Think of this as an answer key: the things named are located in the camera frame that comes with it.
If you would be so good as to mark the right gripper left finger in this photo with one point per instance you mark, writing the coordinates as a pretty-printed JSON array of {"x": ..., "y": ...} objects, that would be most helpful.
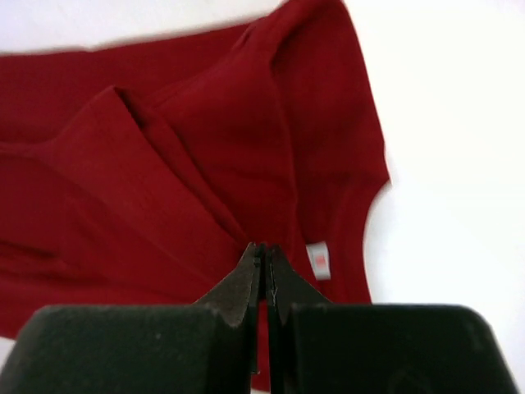
[{"x": 209, "y": 346}]

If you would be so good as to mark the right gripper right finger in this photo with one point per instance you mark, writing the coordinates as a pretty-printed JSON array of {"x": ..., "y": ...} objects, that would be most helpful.
[{"x": 317, "y": 346}]

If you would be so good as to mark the red t shirt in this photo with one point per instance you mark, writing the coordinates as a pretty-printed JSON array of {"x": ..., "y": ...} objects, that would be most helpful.
[{"x": 138, "y": 175}]

